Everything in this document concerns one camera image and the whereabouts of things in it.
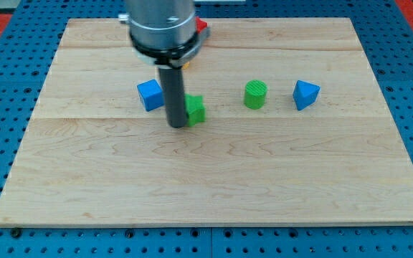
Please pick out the green star block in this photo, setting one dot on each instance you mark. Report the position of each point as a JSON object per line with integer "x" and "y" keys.
{"x": 195, "y": 109}

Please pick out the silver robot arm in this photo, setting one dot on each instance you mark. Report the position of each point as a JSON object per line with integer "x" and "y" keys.
{"x": 166, "y": 34}

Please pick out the yellow block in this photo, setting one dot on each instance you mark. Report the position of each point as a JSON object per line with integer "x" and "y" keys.
{"x": 185, "y": 66}

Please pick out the wooden board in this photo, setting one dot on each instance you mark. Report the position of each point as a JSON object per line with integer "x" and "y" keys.
{"x": 92, "y": 157}

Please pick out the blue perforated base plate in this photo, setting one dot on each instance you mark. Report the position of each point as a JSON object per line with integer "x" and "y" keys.
{"x": 27, "y": 47}

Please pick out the green cylinder block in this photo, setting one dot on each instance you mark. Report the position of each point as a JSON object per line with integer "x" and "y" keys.
{"x": 255, "y": 94}

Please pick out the blue triangular block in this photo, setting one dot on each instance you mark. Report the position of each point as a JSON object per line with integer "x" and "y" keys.
{"x": 305, "y": 94}

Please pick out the blue cube block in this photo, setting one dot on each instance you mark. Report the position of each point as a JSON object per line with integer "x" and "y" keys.
{"x": 151, "y": 95}

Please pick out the red block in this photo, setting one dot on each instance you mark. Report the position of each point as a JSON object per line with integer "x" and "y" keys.
{"x": 200, "y": 25}

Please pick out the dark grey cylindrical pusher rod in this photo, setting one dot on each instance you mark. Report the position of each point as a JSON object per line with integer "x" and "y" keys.
{"x": 172, "y": 83}

